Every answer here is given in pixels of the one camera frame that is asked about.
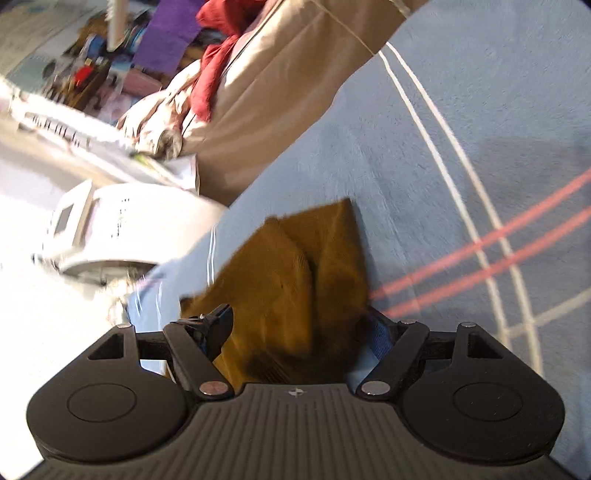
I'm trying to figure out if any brown corduroy garment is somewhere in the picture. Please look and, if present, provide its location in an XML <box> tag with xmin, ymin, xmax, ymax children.
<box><xmin>179</xmin><ymin>198</ymin><xmax>371</xmax><ymax>386</ymax></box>

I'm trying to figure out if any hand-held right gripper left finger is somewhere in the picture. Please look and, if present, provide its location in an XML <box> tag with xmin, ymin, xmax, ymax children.
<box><xmin>88</xmin><ymin>304</ymin><xmax>235</xmax><ymax>400</ymax></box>

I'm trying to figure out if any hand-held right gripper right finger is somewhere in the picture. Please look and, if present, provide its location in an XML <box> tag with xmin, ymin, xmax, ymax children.
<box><xmin>358</xmin><ymin>311</ymin><xmax>505</xmax><ymax>400</ymax></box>

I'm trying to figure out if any white patterned cloth pile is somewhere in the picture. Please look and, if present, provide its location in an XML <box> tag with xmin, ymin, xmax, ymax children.
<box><xmin>115</xmin><ymin>69</ymin><xmax>209</xmax><ymax>161</ymax></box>

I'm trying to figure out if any white appliance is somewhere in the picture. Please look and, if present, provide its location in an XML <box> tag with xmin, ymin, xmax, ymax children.
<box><xmin>31</xmin><ymin>180</ymin><xmax>228</xmax><ymax>283</ymax></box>

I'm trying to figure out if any red garment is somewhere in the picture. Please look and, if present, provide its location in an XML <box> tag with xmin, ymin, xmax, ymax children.
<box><xmin>188</xmin><ymin>0</ymin><xmax>279</xmax><ymax>123</ymax></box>

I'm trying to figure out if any light blue striped blanket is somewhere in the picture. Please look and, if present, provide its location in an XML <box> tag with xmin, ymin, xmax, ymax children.
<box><xmin>124</xmin><ymin>0</ymin><xmax>591</xmax><ymax>480</ymax></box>

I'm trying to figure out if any purple hanging cloth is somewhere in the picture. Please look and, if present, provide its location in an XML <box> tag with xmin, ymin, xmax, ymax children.
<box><xmin>133</xmin><ymin>0</ymin><xmax>205</xmax><ymax>78</ymax></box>

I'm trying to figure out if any beige covered bed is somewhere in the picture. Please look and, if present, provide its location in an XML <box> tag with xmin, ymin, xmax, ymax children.
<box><xmin>181</xmin><ymin>0</ymin><xmax>431</xmax><ymax>208</ymax></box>

